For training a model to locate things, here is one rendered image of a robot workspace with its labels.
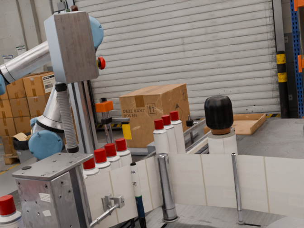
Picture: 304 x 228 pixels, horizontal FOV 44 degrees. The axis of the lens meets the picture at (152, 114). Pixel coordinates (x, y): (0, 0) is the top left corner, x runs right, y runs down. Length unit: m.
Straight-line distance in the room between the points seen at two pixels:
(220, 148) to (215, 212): 0.19
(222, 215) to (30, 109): 4.25
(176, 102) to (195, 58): 3.70
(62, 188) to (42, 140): 0.61
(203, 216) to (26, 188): 0.49
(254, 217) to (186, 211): 0.19
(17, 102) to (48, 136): 3.86
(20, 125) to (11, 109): 0.25
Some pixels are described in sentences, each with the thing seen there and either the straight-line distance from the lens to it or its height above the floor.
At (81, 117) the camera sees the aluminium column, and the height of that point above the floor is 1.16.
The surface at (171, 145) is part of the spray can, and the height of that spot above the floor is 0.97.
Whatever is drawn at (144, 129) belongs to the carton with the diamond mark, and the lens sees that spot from 1.85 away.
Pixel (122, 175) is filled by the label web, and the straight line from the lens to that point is 0.98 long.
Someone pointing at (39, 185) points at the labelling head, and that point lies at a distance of 0.78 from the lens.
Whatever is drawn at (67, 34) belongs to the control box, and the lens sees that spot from 1.06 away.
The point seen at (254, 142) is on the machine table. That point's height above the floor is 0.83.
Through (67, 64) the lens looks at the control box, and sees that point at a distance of 1.06.
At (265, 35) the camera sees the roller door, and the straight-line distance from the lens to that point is 5.40.
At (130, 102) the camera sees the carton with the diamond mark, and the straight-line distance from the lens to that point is 1.85.
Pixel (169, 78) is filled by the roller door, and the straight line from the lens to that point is 5.72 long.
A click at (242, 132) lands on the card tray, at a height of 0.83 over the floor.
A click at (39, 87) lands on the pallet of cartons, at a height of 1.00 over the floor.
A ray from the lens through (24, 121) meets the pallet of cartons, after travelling 5.22.
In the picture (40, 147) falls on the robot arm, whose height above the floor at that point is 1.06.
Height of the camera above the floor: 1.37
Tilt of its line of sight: 11 degrees down
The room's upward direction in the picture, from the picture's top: 9 degrees counter-clockwise
